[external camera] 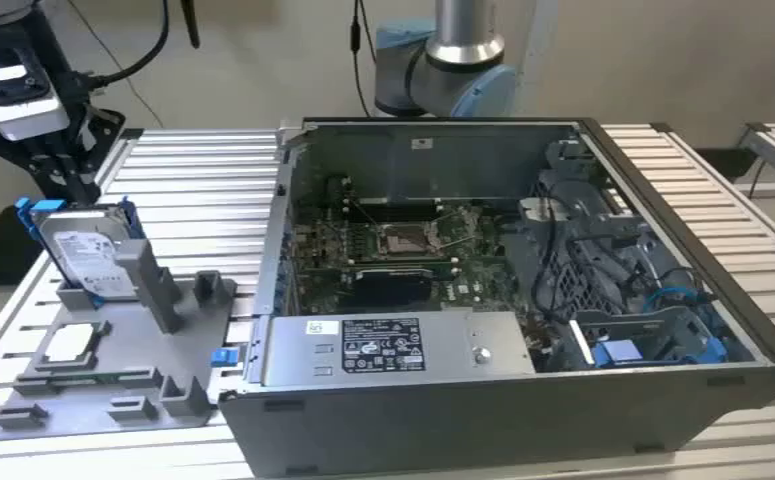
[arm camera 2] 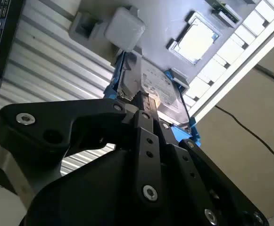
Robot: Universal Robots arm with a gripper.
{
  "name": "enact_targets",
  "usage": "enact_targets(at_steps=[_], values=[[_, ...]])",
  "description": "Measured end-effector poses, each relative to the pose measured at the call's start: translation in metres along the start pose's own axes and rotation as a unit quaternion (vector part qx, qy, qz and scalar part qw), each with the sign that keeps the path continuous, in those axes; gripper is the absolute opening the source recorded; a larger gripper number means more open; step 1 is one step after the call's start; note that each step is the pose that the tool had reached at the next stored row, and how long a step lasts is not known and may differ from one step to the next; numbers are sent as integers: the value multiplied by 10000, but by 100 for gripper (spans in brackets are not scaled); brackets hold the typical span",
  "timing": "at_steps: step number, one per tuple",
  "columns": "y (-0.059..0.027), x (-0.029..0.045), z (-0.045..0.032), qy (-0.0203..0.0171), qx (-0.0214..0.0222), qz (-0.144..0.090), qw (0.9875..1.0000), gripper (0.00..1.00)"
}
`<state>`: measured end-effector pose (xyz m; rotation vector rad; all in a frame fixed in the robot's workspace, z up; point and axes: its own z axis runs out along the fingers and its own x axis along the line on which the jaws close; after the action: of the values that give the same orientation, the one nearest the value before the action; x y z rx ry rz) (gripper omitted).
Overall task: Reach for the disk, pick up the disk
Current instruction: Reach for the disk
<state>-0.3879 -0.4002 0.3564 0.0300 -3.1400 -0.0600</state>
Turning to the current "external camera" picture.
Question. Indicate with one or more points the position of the black floor mat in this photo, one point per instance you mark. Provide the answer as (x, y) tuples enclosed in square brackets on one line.
[(1, 250)]

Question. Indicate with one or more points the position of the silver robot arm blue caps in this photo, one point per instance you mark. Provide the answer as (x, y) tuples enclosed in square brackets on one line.
[(461, 50)]

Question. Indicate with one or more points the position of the green motherboard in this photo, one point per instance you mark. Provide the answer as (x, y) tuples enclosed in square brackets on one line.
[(474, 270)]

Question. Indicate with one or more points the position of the grey metal disk bay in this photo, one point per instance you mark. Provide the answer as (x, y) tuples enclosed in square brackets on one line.
[(628, 250)]

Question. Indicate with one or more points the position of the CPU socket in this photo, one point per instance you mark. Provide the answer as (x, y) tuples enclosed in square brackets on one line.
[(406, 241)]

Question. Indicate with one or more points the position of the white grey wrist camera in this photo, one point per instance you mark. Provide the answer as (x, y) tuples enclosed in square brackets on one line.
[(23, 107)]

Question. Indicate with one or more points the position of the blue case latch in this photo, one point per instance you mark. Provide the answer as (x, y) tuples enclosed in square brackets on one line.
[(222, 358)]

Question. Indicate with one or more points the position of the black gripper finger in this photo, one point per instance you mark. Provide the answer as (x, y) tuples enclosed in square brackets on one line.
[(7, 145), (106, 130)]

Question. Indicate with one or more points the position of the black antenna rod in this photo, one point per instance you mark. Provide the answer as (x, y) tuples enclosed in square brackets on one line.
[(192, 25)]

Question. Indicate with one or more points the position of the blue disk bay clip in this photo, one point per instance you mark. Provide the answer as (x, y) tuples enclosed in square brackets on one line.
[(617, 355)]

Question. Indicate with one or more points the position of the grey parts rack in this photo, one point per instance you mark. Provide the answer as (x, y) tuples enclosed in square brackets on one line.
[(127, 350)]

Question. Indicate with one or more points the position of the silver CPU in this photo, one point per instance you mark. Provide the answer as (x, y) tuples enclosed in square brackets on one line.
[(70, 342)]

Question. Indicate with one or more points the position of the black open PC case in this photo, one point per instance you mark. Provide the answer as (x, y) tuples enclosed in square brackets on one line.
[(461, 430)]

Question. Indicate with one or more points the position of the silver power supply with labels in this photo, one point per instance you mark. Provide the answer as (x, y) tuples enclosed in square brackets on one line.
[(294, 350)]

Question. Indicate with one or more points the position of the hard disk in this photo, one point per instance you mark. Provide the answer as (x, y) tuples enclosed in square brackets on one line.
[(87, 250)]

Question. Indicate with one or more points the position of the thin locking lever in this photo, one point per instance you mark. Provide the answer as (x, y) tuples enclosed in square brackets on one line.
[(369, 212)]

